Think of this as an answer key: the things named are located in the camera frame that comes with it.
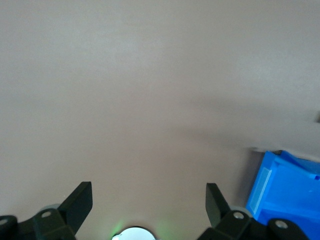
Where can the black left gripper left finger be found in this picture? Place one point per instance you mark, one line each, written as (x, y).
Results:
(75, 205)

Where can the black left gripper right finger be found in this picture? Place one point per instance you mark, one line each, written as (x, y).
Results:
(215, 205)

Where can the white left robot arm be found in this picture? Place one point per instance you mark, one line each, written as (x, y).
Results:
(136, 235)

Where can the blue plastic storage bin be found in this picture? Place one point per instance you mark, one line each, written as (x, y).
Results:
(287, 200)

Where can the brown table mat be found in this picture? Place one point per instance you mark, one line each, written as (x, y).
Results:
(150, 50)

